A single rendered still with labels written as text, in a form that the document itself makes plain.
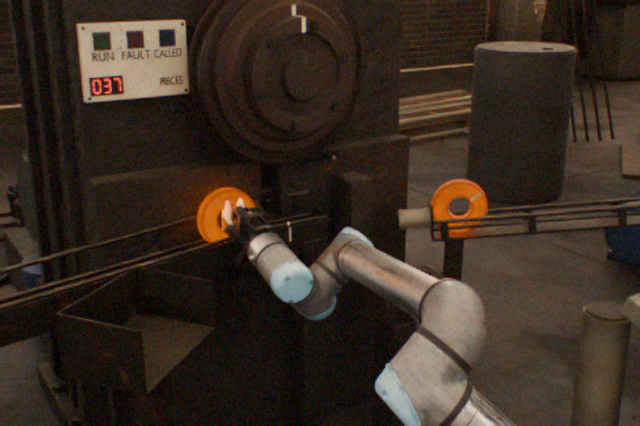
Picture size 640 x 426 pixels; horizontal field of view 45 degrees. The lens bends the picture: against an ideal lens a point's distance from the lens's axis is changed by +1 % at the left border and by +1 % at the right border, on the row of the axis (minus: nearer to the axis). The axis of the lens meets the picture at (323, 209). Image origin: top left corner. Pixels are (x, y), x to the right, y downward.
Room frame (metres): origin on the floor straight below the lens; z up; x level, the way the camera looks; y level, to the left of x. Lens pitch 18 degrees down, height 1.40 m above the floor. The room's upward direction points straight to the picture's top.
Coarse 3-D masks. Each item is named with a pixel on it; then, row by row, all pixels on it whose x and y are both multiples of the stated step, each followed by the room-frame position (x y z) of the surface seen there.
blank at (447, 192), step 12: (456, 180) 2.14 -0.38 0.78; (444, 192) 2.12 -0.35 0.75; (456, 192) 2.12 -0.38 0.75; (468, 192) 2.12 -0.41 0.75; (480, 192) 2.11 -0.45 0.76; (432, 204) 2.13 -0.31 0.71; (444, 204) 2.12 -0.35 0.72; (480, 204) 2.11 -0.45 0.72; (444, 216) 2.12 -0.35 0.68; (456, 216) 2.14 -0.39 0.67; (468, 216) 2.12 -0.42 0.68
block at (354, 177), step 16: (336, 176) 2.13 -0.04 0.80; (352, 176) 2.12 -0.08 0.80; (336, 192) 2.13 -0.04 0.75; (352, 192) 2.07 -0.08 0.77; (368, 192) 2.09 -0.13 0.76; (336, 208) 2.13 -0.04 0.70; (352, 208) 2.07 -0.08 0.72; (368, 208) 2.09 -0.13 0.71; (336, 224) 2.13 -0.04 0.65; (352, 224) 2.07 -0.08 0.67; (368, 224) 2.10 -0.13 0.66
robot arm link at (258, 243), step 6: (264, 234) 1.72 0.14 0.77; (270, 234) 1.73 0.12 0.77; (276, 234) 1.75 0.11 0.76; (258, 240) 1.71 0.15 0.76; (264, 240) 1.71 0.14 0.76; (270, 240) 1.70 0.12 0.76; (276, 240) 1.71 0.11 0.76; (282, 240) 1.72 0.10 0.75; (252, 246) 1.71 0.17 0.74; (258, 246) 1.70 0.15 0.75; (252, 252) 1.70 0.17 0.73; (258, 252) 1.69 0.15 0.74; (252, 258) 1.69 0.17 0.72
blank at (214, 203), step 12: (216, 192) 1.90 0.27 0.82; (228, 192) 1.91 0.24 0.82; (240, 192) 1.92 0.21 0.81; (204, 204) 1.88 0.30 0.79; (216, 204) 1.89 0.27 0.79; (252, 204) 1.94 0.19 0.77; (204, 216) 1.87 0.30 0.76; (216, 216) 1.89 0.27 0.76; (204, 228) 1.87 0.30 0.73; (216, 228) 1.88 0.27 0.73
